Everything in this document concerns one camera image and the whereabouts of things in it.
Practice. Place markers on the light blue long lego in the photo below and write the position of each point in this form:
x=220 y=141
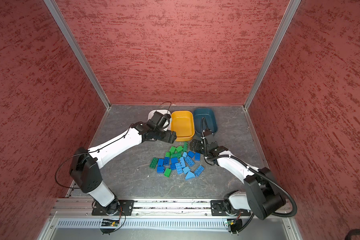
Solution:
x=189 y=161

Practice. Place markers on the dark blue square lego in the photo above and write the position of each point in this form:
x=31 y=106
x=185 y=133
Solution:
x=161 y=169

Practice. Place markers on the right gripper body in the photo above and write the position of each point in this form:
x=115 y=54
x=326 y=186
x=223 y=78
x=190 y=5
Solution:
x=207 y=149

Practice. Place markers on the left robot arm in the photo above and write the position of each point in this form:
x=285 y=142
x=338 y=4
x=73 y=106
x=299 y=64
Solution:
x=86 y=164

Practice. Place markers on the left aluminium corner post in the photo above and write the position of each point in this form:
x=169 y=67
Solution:
x=69 y=36

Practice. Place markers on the dark teal plastic bin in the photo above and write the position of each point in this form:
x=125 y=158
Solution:
x=204 y=118

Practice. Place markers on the green studded lego brick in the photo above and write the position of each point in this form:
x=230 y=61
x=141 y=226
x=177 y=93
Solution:
x=185 y=146

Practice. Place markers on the aluminium front rail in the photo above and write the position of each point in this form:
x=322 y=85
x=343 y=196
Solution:
x=143 y=208

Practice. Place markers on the green eight-stud lego brick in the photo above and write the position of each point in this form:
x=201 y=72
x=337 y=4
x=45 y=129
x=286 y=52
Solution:
x=176 y=155

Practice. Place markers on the bright green lego brick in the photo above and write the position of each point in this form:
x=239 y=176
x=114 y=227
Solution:
x=167 y=172

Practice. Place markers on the yellow plastic bin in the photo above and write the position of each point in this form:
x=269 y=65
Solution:
x=183 y=125

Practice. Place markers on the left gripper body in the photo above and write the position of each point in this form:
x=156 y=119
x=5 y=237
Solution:
x=163 y=135

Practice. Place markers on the right aluminium corner post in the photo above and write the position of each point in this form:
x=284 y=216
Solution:
x=278 y=37

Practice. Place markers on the light blue lego plate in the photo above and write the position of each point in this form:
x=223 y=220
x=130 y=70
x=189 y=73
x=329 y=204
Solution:
x=199 y=170

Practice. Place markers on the white plastic bin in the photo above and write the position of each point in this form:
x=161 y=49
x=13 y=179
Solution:
x=160 y=119

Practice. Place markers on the aluminium corner post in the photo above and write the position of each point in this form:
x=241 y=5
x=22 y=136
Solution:
x=278 y=37
x=69 y=36

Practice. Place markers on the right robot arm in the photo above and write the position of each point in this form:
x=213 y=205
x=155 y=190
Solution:
x=262 y=195

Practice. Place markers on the light blue sloped lego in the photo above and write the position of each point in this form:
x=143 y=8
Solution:
x=190 y=175

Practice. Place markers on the green square lego brick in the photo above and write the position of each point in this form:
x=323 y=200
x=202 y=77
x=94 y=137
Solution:
x=172 y=150

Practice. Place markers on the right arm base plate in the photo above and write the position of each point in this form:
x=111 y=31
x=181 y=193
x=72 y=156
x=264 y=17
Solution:
x=224 y=208

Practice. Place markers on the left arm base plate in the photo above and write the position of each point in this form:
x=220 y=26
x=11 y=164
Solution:
x=124 y=207

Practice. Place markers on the dark blue lego brick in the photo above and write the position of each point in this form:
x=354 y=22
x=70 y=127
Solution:
x=197 y=156

